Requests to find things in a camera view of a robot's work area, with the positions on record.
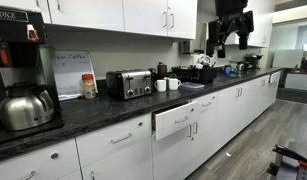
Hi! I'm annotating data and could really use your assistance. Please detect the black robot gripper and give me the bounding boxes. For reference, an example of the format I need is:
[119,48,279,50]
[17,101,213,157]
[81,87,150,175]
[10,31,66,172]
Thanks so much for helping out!
[206,0,256,59]

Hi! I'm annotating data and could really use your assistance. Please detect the white drawer with wooden interior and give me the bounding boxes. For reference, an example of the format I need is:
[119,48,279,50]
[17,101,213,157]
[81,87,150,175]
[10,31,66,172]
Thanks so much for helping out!
[151,99,200,141]

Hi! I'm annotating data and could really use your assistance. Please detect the small black coffee machine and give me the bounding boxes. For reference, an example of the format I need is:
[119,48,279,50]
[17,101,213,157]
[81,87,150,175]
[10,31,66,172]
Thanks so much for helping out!
[244,53,264,70]

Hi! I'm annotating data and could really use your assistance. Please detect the blue small item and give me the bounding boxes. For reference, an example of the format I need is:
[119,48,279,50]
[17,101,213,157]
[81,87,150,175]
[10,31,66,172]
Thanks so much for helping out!
[222,64,233,76]

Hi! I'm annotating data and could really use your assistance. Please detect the black condiment organizer caddy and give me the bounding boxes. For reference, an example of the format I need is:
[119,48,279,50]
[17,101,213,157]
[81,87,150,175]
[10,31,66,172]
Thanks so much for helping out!
[171,64,218,85]

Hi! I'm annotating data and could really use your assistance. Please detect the white panel board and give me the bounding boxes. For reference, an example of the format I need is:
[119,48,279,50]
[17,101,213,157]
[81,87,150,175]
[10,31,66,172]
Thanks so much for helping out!
[272,49,305,70]

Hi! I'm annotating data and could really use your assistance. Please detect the clear plastic flat container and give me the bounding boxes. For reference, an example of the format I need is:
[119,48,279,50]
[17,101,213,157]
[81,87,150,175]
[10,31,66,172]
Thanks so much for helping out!
[179,81,206,91]

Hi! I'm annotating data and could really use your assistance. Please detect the narrow white drawer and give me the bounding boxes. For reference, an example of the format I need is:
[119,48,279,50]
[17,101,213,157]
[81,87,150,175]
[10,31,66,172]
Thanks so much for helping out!
[196,91,219,117]

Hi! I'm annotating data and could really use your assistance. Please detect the white ceramic mug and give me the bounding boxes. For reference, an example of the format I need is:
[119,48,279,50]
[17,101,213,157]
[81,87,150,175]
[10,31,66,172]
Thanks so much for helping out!
[167,77,182,92]
[154,79,168,93]

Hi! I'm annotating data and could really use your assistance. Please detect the dark canister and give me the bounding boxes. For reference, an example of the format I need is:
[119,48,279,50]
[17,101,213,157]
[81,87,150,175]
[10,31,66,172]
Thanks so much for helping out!
[156,61,169,80]

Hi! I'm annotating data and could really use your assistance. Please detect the black and silver toaster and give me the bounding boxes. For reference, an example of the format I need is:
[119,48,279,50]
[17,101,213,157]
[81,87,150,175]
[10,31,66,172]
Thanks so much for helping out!
[105,69,154,101]

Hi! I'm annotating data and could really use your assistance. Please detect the creamer jar with red lid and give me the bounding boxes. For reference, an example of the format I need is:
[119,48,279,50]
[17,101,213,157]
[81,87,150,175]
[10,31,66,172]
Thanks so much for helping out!
[81,73,97,100]

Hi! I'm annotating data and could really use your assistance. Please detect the white handwritten sign board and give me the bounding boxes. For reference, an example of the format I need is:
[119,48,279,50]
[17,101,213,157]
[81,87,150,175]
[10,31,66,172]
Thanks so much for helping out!
[51,50,99,102]

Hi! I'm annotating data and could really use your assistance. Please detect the white drawer with lock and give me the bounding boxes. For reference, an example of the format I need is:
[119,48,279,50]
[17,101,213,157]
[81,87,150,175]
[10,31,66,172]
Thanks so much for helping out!
[0,138,81,180]
[75,113,153,168]

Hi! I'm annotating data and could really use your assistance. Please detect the black drip coffee maker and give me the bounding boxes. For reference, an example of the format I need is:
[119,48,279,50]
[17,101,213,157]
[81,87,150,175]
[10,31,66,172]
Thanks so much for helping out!
[0,5,65,146]

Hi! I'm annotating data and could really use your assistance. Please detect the stainless steel coffee carafe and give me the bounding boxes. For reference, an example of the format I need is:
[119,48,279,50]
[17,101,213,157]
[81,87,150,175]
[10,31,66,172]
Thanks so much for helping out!
[0,82,56,132]

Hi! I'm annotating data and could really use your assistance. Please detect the white wall cabinet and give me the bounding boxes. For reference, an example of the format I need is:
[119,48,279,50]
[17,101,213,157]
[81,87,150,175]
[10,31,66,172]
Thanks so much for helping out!
[224,0,274,49]

